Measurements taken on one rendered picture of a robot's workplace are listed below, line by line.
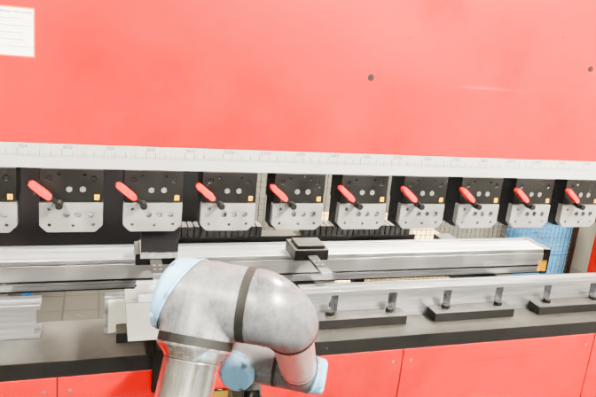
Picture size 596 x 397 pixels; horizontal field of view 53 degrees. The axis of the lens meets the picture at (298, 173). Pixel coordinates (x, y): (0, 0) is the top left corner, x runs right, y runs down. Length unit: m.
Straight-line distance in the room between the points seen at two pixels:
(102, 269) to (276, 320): 1.12
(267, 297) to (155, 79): 0.80
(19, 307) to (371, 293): 1.00
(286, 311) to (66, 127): 0.85
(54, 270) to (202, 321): 1.10
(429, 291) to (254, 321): 1.17
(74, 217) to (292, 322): 0.83
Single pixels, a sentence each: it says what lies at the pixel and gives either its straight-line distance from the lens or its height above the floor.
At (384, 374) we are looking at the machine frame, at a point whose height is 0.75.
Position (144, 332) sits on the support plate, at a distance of 1.49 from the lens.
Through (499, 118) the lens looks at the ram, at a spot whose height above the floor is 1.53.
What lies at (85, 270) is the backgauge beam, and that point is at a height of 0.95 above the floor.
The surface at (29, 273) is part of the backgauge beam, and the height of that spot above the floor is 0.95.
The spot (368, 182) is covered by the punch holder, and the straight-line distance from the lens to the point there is 1.74.
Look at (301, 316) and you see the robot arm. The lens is 0.92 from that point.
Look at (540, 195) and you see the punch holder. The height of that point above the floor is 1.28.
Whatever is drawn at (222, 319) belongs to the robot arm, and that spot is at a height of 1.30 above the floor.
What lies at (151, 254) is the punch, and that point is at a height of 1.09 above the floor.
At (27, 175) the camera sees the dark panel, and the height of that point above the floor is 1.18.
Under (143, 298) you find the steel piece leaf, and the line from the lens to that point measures 1.63.
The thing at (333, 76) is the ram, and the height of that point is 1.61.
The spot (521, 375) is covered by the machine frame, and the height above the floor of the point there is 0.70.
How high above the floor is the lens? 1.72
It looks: 13 degrees down
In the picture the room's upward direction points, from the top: 6 degrees clockwise
